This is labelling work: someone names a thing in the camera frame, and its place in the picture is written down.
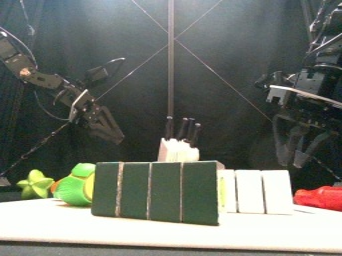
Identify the red toy vegetable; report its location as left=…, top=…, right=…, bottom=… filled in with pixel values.
left=293, top=185, right=342, bottom=212

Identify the white sliced toy block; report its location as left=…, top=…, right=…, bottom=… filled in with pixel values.
left=218, top=169, right=295, bottom=215

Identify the pink white packet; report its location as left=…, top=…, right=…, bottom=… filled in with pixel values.
left=156, top=137, right=200, bottom=163

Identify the light green pea pod toy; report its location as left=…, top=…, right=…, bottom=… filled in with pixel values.
left=52, top=162, right=97, bottom=207

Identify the orange toy vegetable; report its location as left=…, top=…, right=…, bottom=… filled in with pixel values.
left=49, top=179, right=64, bottom=196

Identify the dark green sliced toy vegetable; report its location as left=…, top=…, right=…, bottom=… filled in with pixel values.
left=91, top=160, right=220, bottom=227

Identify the yellow-green star fruit toy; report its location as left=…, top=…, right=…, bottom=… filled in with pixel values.
left=16, top=169, right=56, bottom=200

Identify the white cutting board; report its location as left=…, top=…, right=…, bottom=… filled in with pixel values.
left=0, top=197, right=342, bottom=254

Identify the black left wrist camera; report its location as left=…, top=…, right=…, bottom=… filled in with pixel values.
left=85, top=65, right=111, bottom=86

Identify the black-handled toy knife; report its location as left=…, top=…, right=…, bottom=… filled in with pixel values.
left=164, top=115, right=175, bottom=140
left=190, top=123, right=203, bottom=148
left=176, top=117, right=190, bottom=141
left=186, top=117, right=196, bottom=143

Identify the grey vertical frame pole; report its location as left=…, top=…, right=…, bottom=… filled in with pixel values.
left=166, top=0, right=176, bottom=118

